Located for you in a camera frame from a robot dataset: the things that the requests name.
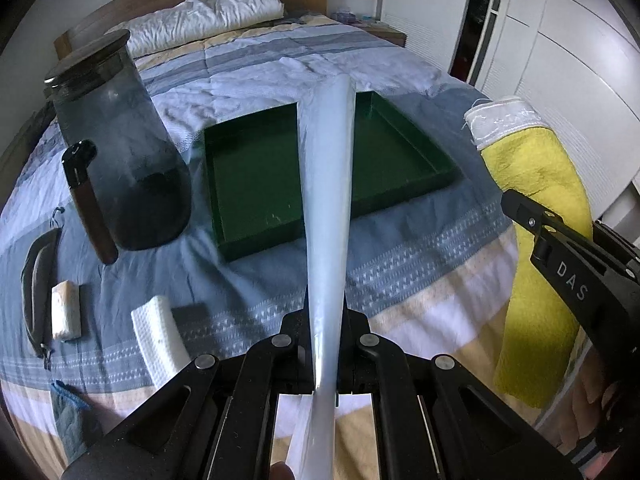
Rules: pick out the yellow towel with white border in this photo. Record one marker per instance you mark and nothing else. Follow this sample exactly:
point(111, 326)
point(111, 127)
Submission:
point(535, 175)

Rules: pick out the white wardrobe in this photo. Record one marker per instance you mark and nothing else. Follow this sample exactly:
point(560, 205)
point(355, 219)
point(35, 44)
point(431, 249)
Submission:
point(560, 35)

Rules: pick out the white woven cloth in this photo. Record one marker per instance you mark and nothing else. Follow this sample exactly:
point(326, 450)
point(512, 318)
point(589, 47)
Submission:
point(157, 335)

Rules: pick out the grey face mask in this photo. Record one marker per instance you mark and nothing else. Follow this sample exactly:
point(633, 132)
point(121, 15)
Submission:
point(32, 280)

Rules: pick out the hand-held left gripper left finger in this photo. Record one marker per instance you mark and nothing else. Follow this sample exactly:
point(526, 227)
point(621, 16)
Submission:
point(295, 355)

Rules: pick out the wooden nightstand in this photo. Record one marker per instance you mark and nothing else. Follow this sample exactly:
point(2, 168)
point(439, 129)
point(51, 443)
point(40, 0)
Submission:
point(385, 32)

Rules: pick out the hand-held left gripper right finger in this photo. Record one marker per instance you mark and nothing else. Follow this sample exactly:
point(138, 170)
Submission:
point(351, 360)

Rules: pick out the small white gauze roll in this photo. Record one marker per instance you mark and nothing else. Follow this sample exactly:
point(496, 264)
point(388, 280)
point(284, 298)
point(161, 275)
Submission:
point(66, 310)

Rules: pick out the grey patterned bedspread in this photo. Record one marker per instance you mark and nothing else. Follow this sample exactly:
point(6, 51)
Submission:
point(250, 75)

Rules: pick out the translucent white plastic bag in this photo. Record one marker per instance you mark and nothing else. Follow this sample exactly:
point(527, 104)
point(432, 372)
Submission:
point(325, 210)

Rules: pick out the person's right forearm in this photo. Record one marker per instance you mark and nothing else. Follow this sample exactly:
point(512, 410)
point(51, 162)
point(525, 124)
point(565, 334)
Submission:
point(585, 410)

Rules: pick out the grey cloth with blue trim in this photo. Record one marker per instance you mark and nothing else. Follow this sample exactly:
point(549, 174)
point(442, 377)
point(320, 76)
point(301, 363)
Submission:
point(75, 420)

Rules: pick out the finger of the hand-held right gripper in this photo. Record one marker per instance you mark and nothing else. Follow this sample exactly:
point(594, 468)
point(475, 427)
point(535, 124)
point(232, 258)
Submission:
point(535, 217)

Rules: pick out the white pillow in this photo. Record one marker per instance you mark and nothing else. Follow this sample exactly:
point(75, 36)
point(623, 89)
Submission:
point(200, 15)

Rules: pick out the green rectangular tray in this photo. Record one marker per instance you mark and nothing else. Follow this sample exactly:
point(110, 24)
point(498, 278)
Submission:
point(250, 185)

